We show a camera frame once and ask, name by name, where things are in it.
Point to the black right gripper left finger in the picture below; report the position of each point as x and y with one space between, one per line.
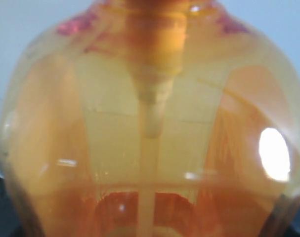
9 222

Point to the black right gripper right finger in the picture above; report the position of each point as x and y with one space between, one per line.
293 217

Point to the orange dish soap pump bottle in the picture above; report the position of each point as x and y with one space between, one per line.
152 118

